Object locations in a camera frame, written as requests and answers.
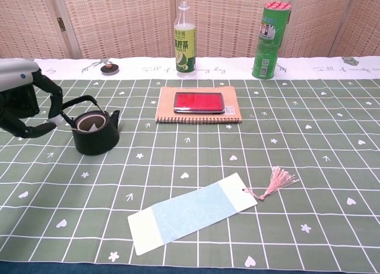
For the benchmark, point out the green grid tablecloth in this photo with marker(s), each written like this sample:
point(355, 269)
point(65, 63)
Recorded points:
point(267, 137)

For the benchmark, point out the woven bamboo folding screen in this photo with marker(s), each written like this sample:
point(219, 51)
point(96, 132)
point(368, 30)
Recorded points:
point(118, 25)

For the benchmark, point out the black cast iron teapot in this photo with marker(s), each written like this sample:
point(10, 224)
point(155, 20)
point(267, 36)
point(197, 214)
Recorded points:
point(95, 143)

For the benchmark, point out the red ink pad case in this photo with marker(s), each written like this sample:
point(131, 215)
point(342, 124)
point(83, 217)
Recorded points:
point(197, 102)

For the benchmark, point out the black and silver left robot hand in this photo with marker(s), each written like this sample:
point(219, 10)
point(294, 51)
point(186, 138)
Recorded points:
point(15, 75)

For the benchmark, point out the black teapot lid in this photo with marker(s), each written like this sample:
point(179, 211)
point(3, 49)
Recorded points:
point(110, 69)

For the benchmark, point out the clear lemon tea bottle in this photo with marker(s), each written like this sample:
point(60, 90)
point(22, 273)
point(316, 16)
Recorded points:
point(184, 48)

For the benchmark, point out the tan spiral notebook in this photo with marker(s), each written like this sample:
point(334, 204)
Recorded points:
point(166, 105)

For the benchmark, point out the blue white bookmark with tassel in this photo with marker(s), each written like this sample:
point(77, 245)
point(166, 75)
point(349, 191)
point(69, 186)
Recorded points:
point(190, 214)

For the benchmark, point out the green cylindrical chip can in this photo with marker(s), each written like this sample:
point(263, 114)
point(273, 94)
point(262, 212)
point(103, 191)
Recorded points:
point(267, 48)

